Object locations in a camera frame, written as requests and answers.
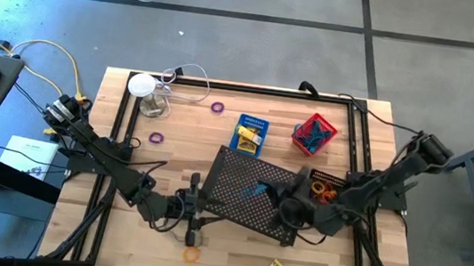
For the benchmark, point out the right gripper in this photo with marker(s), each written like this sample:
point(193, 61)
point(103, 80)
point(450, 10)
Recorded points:
point(310, 202)

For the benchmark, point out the black perforated metal shelf riser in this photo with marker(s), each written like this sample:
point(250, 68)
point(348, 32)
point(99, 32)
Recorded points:
point(235, 186)

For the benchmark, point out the white mushroom lamp wooden base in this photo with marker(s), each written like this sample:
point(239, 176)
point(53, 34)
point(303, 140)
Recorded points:
point(141, 85)

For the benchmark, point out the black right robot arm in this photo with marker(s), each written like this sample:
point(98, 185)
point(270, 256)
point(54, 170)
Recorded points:
point(373, 190)

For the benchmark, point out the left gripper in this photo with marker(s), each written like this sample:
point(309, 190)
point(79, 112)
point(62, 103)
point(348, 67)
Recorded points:
point(181, 211)

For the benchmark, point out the red plastic basket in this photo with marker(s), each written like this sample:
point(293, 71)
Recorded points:
point(320, 117)

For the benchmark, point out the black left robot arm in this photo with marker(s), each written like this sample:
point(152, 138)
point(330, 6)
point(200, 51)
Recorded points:
point(100, 153)

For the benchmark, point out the black plastic basket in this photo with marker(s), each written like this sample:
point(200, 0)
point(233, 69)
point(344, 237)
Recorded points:
point(326, 176)

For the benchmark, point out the black aluminium table frame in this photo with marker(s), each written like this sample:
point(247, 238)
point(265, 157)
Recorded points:
point(246, 88)

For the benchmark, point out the white paper booklet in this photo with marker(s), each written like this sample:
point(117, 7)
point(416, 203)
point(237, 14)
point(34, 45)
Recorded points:
point(24, 153)

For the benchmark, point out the blue plastic basket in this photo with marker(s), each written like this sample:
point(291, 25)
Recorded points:
point(252, 120)

